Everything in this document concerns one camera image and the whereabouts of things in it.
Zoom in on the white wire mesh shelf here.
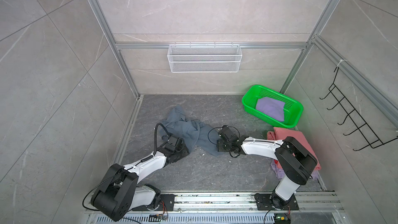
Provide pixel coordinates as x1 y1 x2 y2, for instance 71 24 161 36
167 44 243 73

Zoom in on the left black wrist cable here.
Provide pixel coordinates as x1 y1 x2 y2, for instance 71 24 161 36
153 122 172 156

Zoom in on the purple t shirt in basket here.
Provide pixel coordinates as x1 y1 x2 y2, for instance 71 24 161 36
256 97 285 122

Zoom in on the green plastic basket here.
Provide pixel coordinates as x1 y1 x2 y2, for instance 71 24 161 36
241 85 304 129

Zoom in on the grey blue t shirt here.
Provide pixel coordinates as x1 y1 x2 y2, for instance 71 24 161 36
161 105 221 157

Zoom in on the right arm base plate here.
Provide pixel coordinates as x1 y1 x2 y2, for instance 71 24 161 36
254 193 299 211

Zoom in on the folded purple t shirt bottom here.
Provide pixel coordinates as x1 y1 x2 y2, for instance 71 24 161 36
271 160 321 179

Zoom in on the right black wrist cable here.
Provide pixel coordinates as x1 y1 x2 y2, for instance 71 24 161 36
207 125 240 159

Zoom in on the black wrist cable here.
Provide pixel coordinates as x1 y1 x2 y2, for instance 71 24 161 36
153 122 172 156
207 125 240 159

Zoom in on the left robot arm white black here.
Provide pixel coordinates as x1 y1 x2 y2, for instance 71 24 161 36
90 135 189 222

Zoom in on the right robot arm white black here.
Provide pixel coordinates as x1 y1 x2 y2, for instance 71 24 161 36
217 125 318 210

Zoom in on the black wire hook rack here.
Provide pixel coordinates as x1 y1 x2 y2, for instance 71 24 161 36
319 67 398 152

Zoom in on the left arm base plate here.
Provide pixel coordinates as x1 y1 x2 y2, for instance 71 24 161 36
132 194 176 212

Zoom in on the aluminium mounting rail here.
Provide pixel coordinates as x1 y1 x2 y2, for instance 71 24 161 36
85 192 344 214

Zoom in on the folded pink t shirt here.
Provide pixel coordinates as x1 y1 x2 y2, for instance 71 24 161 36
267 127 319 185

